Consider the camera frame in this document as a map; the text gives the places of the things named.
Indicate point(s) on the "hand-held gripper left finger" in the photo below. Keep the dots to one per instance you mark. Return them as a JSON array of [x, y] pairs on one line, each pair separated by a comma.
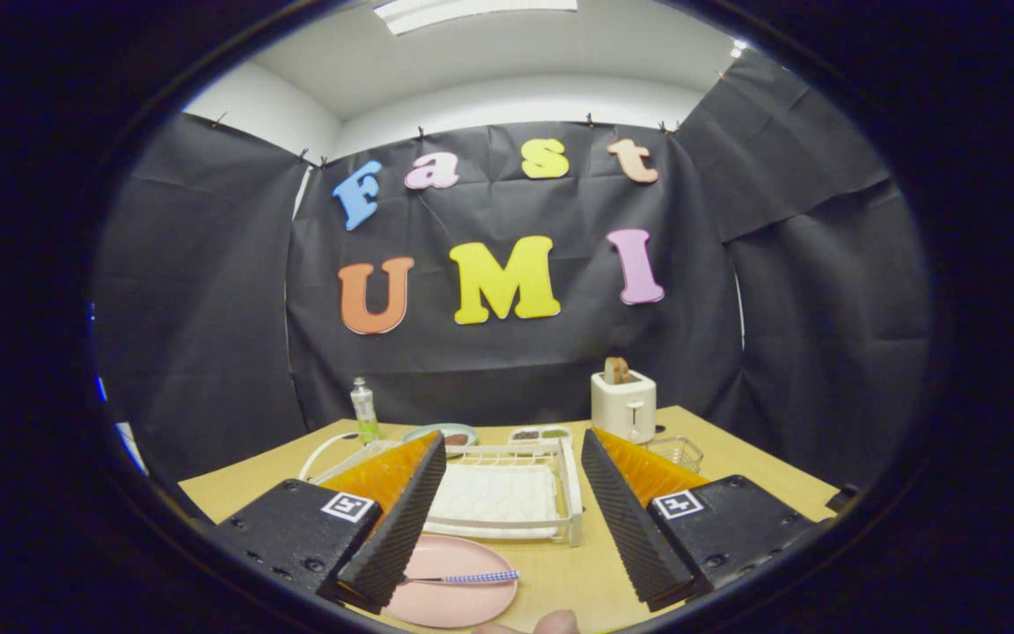
[[401, 528]]

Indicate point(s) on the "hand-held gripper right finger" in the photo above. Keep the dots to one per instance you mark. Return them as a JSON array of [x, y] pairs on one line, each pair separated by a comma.
[[626, 528]]

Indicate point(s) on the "pink plate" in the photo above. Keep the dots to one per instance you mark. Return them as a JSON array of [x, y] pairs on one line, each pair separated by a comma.
[[454, 603]]

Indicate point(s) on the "white dish rack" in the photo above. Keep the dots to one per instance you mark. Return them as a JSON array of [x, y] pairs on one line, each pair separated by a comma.
[[494, 497]]

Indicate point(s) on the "white divided condiment dish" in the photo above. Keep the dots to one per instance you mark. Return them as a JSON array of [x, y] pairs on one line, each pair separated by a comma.
[[538, 433]]

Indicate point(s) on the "cream toaster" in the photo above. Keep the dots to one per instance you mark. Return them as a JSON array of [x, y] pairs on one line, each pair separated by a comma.
[[623, 409]]

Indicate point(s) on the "clear bottle with green liquid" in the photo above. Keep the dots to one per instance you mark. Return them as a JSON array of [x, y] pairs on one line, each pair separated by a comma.
[[365, 414]]

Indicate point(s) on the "brown bread slice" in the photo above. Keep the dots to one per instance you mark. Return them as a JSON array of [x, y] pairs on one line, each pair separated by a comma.
[[617, 372]]

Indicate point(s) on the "black backdrop cloth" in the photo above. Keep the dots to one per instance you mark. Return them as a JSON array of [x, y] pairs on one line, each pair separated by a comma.
[[507, 370]]

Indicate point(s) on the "black furniture edge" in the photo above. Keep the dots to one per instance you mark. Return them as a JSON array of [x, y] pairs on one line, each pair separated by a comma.
[[841, 497]]

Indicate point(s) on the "small ceiling light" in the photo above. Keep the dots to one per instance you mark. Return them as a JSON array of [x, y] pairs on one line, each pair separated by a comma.
[[738, 47]]

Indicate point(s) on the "long ceiling light panel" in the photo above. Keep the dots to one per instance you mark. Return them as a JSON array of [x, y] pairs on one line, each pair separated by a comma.
[[472, 11]]

